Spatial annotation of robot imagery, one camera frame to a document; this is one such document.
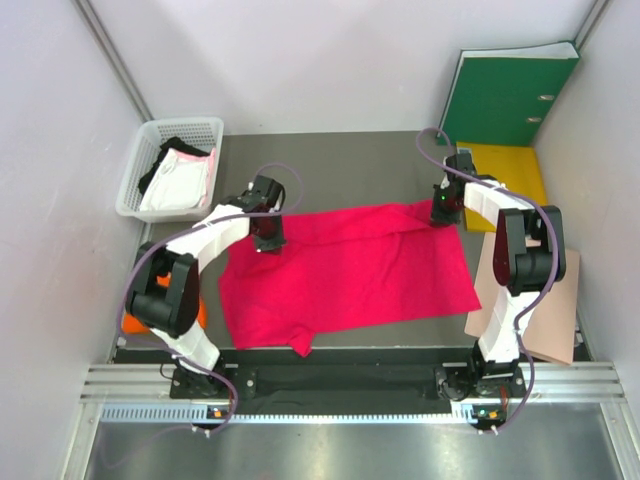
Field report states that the pink t shirt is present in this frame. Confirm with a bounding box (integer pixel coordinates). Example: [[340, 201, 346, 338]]
[[219, 200, 481, 357]]

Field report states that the white t shirt in basket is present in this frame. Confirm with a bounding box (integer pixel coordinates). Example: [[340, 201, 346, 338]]
[[139, 148, 216, 211]]

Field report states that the yellow folder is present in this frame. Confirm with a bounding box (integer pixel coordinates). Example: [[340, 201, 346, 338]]
[[456, 142, 548, 206]]

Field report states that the white plastic basket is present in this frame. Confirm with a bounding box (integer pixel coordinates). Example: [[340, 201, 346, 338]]
[[115, 117, 224, 223]]

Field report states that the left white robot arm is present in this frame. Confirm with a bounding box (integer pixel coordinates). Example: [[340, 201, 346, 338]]
[[124, 175, 286, 397]]

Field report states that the aluminium rail frame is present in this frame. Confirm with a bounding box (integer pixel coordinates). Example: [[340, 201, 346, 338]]
[[61, 362, 639, 479]]

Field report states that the green ring binder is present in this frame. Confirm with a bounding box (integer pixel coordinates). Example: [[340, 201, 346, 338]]
[[439, 41, 581, 147]]

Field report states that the black garment in basket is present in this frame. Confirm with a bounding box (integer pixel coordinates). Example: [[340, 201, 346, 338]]
[[137, 139, 209, 192]]

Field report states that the orange folded t shirt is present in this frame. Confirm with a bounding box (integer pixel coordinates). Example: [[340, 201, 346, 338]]
[[122, 274, 208, 334]]

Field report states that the beige paper folder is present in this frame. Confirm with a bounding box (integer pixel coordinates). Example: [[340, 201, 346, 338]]
[[464, 232, 580, 366]]

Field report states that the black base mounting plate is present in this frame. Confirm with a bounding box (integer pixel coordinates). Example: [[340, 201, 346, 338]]
[[169, 364, 526, 401]]

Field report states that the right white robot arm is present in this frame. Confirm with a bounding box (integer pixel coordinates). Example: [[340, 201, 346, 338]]
[[430, 153, 566, 396]]

